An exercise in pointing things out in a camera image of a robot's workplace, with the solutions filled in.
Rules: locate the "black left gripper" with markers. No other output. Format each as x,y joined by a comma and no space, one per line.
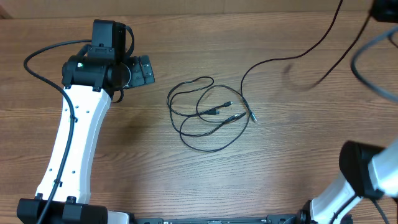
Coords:
138,78

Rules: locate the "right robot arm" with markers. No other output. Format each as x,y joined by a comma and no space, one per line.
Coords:
366,171

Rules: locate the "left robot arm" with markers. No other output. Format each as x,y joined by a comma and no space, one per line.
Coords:
104,65

